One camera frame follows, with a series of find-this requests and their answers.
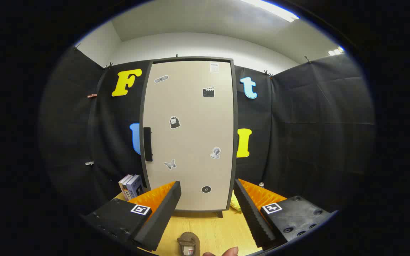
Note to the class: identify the blue book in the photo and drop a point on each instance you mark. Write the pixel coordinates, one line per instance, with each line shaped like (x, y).
(135, 185)

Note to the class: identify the black backdrop cloth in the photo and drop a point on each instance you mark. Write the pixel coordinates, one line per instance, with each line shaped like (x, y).
(297, 124)

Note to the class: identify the white book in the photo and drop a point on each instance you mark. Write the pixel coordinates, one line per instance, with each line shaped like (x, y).
(123, 185)

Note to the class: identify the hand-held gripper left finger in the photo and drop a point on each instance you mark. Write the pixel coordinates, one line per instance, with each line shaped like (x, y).
(162, 217)

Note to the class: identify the brown fuzzy shoe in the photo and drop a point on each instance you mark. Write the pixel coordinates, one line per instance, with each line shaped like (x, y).
(189, 240)

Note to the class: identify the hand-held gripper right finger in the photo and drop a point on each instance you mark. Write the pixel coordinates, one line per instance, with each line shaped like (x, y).
(253, 217)

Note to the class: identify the dark grey shoe cabinet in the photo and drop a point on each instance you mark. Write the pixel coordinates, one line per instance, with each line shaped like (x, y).
(235, 142)

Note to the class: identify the yellow plush toy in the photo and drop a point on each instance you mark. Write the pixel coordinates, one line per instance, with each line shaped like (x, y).
(235, 206)

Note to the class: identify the ceiling light panel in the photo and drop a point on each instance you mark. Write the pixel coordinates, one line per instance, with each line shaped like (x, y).
(269, 9)
(336, 51)

